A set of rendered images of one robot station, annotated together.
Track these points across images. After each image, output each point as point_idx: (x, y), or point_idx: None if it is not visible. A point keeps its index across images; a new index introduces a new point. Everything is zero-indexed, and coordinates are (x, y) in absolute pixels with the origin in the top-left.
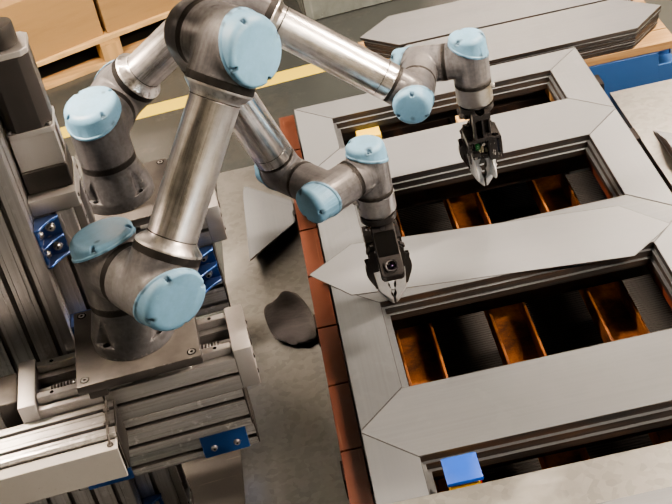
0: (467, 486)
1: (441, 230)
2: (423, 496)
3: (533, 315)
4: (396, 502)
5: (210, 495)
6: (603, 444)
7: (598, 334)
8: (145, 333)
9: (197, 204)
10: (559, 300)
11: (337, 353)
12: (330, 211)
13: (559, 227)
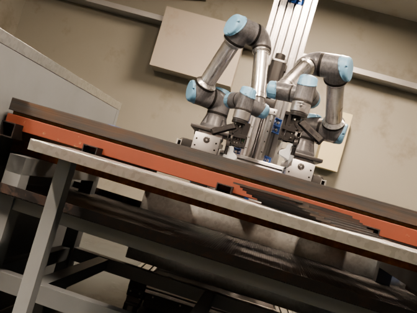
0: (87, 82)
1: (355, 282)
2: (92, 86)
3: (252, 255)
4: (95, 87)
5: (241, 297)
6: (139, 221)
7: (219, 249)
8: (203, 119)
9: (207, 67)
10: (260, 260)
11: None
12: (224, 99)
13: None
